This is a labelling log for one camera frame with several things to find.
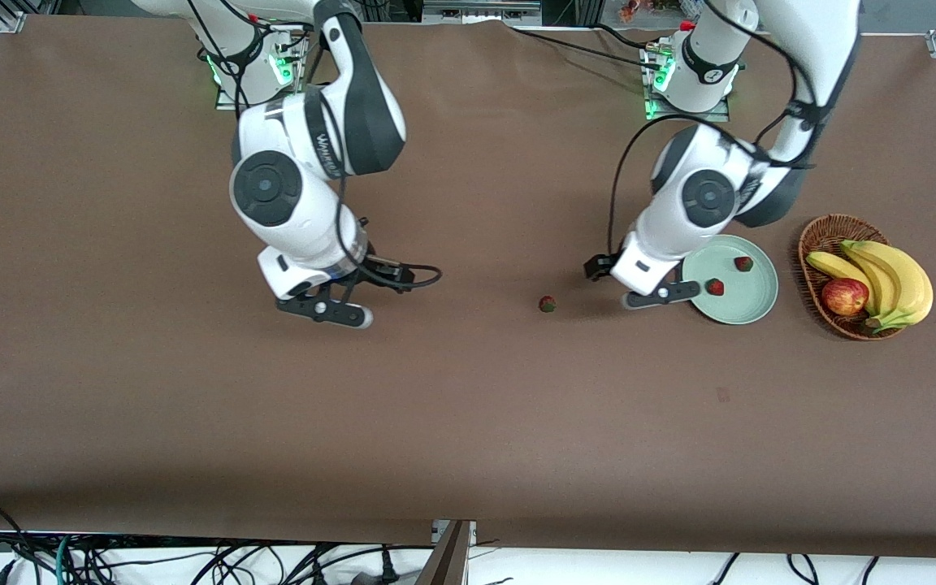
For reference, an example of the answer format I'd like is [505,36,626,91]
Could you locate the pale green round plate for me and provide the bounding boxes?
[683,234,780,326]

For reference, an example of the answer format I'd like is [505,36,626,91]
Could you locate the brown wicker basket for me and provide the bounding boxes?
[798,214,916,341]

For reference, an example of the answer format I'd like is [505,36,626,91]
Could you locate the red yellow apple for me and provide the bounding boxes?
[821,278,870,317]

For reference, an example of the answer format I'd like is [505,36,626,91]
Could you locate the red orange small objects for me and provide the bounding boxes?
[618,0,680,23]

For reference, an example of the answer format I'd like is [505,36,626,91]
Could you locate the grey electronics box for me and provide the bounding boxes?
[422,0,544,25]

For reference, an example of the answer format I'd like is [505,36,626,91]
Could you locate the yellow banana bunch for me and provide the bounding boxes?
[806,240,934,334]

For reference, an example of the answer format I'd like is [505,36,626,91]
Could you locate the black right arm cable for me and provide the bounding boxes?
[184,0,443,292]

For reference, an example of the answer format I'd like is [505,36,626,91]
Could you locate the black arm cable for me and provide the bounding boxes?
[604,0,822,261]
[184,0,443,292]

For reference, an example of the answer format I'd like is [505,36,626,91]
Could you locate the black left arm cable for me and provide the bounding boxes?
[604,0,822,261]

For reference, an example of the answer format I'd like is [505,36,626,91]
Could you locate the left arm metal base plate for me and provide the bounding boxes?
[643,41,731,124]

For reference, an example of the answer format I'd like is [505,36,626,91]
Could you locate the long black table cable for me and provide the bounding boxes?
[509,24,668,74]

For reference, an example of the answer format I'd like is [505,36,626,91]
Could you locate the short black table cable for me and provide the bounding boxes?
[590,23,664,51]

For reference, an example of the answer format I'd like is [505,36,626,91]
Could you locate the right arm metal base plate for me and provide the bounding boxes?
[214,28,306,111]

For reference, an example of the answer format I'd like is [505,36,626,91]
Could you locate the brown metal table post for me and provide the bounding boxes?
[415,520,477,585]

